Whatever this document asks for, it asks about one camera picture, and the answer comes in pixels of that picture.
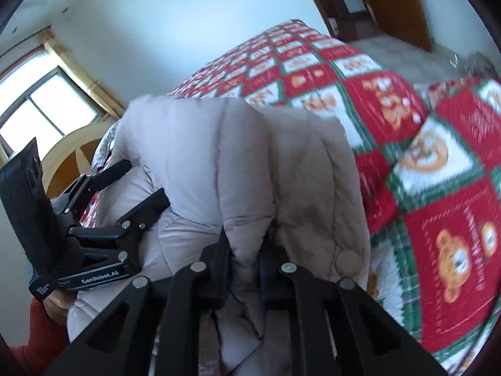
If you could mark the red green printed blanket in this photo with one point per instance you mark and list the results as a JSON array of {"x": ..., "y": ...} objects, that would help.
[{"x": 391, "y": 98}]

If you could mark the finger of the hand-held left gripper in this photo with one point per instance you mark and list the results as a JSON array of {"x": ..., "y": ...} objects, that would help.
[
  {"x": 111, "y": 174},
  {"x": 146, "y": 209}
]

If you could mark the grey blurred object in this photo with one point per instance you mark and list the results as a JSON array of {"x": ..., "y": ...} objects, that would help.
[{"x": 473, "y": 64}]

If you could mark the pale pink puffer jacket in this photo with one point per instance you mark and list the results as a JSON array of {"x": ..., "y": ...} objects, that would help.
[{"x": 219, "y": 156}]

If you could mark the wooden headboard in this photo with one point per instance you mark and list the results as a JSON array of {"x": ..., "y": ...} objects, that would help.
[{"x": 62, "y": 152}]

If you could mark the grey plaid pillow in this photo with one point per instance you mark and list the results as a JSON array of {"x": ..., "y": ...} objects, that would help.
[{"x": 105, "y": 145}]

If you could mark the brown wooden door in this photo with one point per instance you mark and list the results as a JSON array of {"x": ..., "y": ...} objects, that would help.
[{"x": 391, "y": 4}]

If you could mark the person's left forearm red sleeve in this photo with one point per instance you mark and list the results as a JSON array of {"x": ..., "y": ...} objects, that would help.
[{"x": 39, "y": 344}]

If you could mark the person's left hand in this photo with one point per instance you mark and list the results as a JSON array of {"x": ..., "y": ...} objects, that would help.
[{"x": 54, "y": 309}]

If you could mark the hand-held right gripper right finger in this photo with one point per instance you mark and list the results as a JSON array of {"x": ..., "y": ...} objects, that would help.
[{"x": 264, "y": 278}]

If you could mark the window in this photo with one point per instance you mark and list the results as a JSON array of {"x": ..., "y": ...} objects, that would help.
[{"x": 47, "y": 102}]

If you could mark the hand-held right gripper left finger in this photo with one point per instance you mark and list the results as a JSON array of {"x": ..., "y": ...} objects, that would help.
[{"x": 217, "y": 278}]

